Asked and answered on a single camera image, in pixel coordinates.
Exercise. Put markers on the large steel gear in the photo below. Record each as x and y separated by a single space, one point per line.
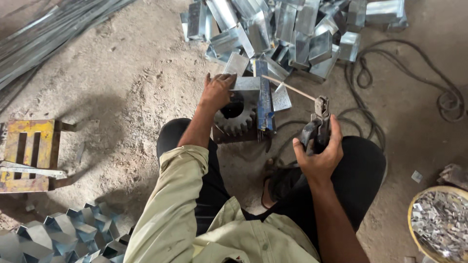
237 118

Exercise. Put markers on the rusty steel base plate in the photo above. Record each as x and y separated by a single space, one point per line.
226 138

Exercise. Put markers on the person's right hand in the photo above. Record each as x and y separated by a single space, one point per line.
321 160

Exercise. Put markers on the person's black trousers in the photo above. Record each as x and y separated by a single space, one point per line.
351 171

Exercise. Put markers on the heap of welded metal boxes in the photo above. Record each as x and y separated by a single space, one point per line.
62 237

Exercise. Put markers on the blue metal clamp jig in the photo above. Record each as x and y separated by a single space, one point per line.
264 96

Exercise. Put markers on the person's left hand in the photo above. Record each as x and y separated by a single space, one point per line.
215 95

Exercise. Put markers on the pile of galvanized tube pieces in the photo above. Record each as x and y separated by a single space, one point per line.
289 33

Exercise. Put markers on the person's foot in sandal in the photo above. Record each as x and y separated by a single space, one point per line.
276 184

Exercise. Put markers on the rusty metal scrap lump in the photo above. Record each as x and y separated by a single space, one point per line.
454 176

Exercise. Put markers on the yellow basin of metal scraps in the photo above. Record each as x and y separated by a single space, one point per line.
440 222

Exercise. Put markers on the person's beige shirt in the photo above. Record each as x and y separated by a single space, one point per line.
204 226

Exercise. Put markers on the yellow metal stand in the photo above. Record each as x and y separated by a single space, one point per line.
31 146

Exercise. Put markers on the galvanized square tube piece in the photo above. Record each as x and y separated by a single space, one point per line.
246 84

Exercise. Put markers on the bundle of long metal strips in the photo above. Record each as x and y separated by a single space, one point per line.
40 34

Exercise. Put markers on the small galvanized sheet plate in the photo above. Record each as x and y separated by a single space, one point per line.
281 98

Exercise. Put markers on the thin welding rod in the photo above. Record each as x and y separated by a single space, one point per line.
289 87

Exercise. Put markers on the black welding electrode holder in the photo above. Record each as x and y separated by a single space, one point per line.
317 128

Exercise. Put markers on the small square metal offcut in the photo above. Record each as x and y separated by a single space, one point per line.
416 176

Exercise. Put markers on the flat grey metal bar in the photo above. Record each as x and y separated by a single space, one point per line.
33 170

